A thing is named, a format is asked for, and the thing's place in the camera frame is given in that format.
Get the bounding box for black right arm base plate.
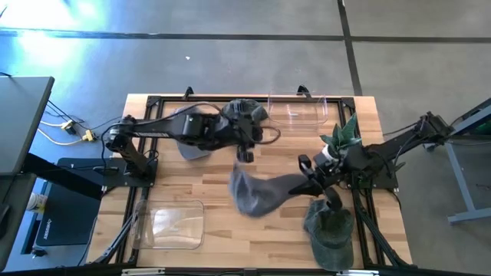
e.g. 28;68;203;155
343;159;400;192

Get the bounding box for black aluminium table frame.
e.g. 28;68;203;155
91;94;414;271

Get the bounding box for olive green baseball cap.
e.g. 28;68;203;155
303;198;356;272

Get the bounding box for green snake plant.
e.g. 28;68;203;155
320;112;364;158

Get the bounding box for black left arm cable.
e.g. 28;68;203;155
151;101;282;146

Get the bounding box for grey desk top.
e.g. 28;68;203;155
0;75;55;177

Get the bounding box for black desk leg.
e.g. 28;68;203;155
21;152;107;201

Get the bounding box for grey metal stand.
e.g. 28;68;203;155
435;97;491;226

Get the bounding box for grey round plant pot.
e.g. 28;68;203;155
321;144;338;162

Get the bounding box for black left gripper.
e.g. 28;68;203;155
218;114;265;163

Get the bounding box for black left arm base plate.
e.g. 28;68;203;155
102;156;159;189

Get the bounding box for grey baseball cap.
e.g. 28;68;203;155
173;105;213;162
229;163;319;219

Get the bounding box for yellow power cable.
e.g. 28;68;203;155
37;120;97;147

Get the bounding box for white paper cup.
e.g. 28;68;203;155
25;192;49;214

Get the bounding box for dark green baseball cap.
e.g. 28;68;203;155
221;98;269;127

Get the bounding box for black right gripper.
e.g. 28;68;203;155
288;153;348;212

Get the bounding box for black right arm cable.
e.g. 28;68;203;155
382;114;430;137

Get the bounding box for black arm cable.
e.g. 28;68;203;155
151;101;282;146
382;114;430;137

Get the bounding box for black flat case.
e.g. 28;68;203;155
35;182;100;247

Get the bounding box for clear plastic bin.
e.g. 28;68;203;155
267;94;330;127
130;199;206;251

